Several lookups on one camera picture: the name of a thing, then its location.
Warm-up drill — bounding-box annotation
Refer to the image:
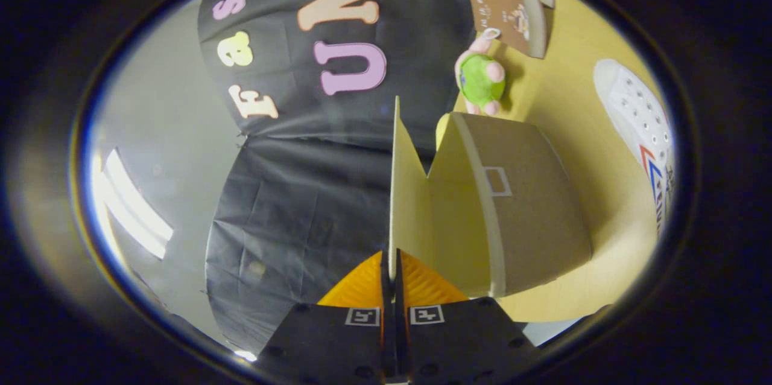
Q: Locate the white shoe striped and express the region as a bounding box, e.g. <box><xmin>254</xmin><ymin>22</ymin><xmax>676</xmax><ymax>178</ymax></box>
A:
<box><xmin>593</xmin><ymin>59</ymin><xmax>674</xmax><ymax>238</ymax></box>

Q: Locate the ceiling light panel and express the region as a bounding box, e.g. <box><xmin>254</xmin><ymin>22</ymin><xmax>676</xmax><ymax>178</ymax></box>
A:
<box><xmin>100</xmin><ymin>148</ymin><xmax>174</xmax><ymax>260</ymax></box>

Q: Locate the brown cover book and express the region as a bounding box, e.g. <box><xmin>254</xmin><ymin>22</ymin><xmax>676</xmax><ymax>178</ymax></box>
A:
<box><xmin>469</xmin><ymin>0</ymin><xmax>548</xmax><ymax>60</ymax></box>

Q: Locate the green and pink plush toy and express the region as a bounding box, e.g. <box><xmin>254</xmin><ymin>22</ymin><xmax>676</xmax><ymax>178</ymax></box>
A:
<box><xmin>454</xmin><ymin>28</ymin><xmax>507</xmax><ymax>117</ymax></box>

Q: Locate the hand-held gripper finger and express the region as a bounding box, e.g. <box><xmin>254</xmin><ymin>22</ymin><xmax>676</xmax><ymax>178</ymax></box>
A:
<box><xmin>395</xmin><ymin>249</ymin><xmax>537</xmax><ymax>385</ymax></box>
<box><xmin>256</xmin><ymin>250</ymin><xmax>396</xmax><ymax>385</ymax></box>

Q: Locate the black backdrop cloth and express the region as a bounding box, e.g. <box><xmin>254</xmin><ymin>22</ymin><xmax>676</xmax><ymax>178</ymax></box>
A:
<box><xmin>198</xmin><ymin>0</ymin><xmax>483</xmax><ymax>355</ymax></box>

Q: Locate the brown cardboard storage box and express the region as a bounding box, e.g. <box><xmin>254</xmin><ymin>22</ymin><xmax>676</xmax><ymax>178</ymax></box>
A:
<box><xmin>389</xmin><ymin>95</ymin><xmax>595</xmax><ymax>298</ymax></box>

